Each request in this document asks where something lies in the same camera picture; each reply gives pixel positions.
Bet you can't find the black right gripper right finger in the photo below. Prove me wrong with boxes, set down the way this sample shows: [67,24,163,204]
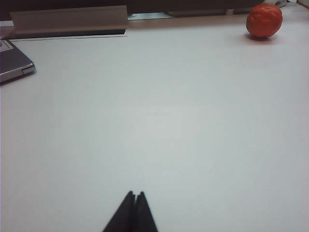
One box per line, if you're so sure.
[131,191,159,232]

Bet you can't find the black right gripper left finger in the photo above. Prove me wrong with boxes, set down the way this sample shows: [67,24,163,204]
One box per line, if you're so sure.
[102,191,136,232]

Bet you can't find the silver grey closed laptop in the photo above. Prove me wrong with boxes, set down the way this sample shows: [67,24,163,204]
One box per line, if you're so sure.
[0,39,37,85]

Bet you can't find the grey-brown fabric desk divider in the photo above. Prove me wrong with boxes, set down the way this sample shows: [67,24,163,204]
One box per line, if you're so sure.
[0,0,299,22]

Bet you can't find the orange mandarin fruit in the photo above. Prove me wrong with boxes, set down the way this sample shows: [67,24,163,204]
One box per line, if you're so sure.
[246,3,283,39]

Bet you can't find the beige cable tray cover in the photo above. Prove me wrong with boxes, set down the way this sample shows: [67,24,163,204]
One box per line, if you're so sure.
[9,5,129,35]

